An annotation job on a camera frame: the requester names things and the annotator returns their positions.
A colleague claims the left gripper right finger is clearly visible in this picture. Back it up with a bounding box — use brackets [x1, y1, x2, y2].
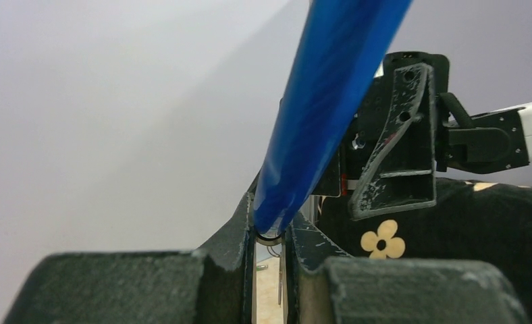
[284, 215, 529, 323]

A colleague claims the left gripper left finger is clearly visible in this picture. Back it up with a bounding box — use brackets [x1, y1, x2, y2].
[4, 193, 254, 323]

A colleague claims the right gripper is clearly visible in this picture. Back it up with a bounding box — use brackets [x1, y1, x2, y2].
[312, 52, 450, 220]

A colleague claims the blue cable lock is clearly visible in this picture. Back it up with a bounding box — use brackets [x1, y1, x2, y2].
[253, 0, 410, 240]

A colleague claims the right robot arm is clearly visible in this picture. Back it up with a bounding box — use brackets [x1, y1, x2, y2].
[313, 51, 532, 220]

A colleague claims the black floral blanket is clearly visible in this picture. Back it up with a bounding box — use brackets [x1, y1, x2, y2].
[317, 178, 532, 320]

